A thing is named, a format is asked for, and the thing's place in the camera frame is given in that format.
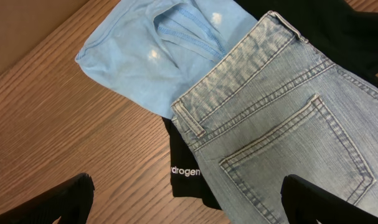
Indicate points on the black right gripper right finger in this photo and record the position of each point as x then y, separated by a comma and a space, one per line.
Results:
306, 203

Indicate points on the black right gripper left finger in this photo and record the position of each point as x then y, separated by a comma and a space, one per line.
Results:
67, 203

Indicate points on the light blue denim jeans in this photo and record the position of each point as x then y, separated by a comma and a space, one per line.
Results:
275, 106

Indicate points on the light blue t-shirt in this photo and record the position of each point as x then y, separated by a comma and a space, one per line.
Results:
152, 51

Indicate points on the black garment with white text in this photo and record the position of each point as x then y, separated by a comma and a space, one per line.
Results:
347, 36

